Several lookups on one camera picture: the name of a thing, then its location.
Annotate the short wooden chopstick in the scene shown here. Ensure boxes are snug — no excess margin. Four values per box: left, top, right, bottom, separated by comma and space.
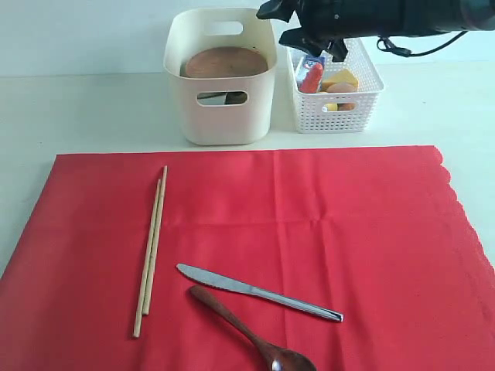
142, 179, 162, 315

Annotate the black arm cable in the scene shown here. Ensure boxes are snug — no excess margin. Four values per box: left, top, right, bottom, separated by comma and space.
377, 30, 469, 58

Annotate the blue white milk carton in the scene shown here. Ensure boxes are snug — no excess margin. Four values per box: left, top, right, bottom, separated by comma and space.
295, 55, 326, 87

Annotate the white lattice plastic basket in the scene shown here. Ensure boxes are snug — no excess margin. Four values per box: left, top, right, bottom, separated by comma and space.
285, 39, 384, 134

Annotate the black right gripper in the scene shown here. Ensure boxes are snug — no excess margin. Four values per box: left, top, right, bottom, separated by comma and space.
256, 0, 405, 62

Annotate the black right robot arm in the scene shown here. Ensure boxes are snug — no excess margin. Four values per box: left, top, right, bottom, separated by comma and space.
256, 0, 494, 62

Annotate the long wooden chopstick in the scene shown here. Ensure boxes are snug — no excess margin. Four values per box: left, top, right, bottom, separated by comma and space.
132, 166, 168, 339

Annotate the brown wooden plate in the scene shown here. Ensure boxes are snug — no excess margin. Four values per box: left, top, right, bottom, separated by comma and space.
181, 46, 268, 79

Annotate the yellow cheese wedge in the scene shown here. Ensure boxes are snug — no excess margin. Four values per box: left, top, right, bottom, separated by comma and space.
321, 69, 359, 90

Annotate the cream plastic bin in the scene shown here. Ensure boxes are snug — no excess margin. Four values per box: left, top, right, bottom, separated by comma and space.
163, 8, 277, 145

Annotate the yellow lemon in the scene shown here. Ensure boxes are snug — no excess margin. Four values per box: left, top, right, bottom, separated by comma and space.
322, 93, 339, 112

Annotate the brown egg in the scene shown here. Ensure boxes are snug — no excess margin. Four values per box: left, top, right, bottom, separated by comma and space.
326, 82, 357, 94

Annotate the steel table knife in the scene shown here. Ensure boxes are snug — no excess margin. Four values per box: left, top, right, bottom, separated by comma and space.
176, 263, 344, 322

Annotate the dark wooden spoon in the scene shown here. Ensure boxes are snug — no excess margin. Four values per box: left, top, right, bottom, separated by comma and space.
188, 285, 316, 371

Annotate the stainless steel cup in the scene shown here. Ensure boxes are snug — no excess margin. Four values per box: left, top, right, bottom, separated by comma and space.
196, 92, 227, 106

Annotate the red cloth mat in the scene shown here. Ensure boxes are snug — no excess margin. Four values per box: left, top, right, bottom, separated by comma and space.
1, 146, 494, 370

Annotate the red sausage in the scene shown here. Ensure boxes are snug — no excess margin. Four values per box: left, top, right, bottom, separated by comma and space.
299, 63, 324, 94

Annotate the fried chicken nugget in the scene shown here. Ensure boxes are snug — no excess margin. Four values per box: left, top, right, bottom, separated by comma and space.
337, 103, 356, 111

